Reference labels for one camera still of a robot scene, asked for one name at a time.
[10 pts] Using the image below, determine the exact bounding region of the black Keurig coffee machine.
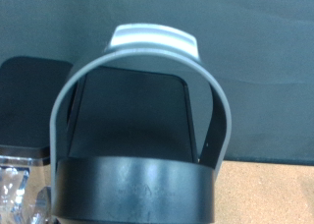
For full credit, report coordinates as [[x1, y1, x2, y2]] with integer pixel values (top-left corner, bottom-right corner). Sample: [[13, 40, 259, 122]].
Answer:
[[48, 23, 234, 224]]

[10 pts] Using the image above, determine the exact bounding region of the clear water tank black lid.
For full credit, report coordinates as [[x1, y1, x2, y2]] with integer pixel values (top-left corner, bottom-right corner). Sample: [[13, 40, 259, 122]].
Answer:
[[0, 56, 75, 224]]

